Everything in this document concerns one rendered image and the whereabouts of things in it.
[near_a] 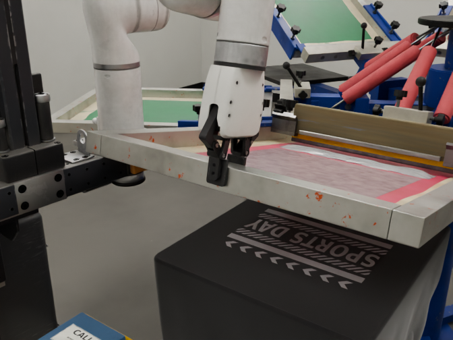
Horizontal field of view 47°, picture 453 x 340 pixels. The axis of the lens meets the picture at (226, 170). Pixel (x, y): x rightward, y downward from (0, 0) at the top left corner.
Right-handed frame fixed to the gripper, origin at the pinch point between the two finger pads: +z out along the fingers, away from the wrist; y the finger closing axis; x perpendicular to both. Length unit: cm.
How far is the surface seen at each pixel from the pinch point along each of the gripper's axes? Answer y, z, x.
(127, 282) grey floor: -116, 98, -130
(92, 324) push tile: 11.8, 26.1, -13.0
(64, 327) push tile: 14.7, 26.7, -15.9
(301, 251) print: -29.0, 19.3, 1.0
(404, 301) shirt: -27.1, 21.3, 22.5
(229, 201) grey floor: -225, 74, -145
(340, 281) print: -23.8, 20.4, 11.7
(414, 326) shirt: -45, 33, 22
